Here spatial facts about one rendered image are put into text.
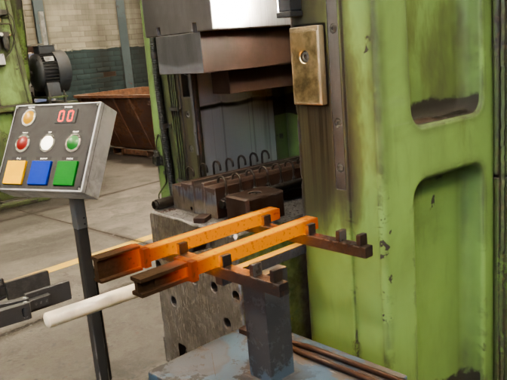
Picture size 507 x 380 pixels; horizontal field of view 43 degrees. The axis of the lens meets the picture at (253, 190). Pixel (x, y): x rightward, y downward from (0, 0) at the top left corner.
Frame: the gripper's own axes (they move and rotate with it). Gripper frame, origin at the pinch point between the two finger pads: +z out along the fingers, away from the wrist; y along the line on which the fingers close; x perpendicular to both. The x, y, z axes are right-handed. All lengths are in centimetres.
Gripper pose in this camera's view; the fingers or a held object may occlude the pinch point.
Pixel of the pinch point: (41, 289)
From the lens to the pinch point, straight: 106.4
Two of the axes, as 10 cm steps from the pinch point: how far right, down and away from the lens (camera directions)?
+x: -0.8, -9.7, -2.2
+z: 7.4, -2.1, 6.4
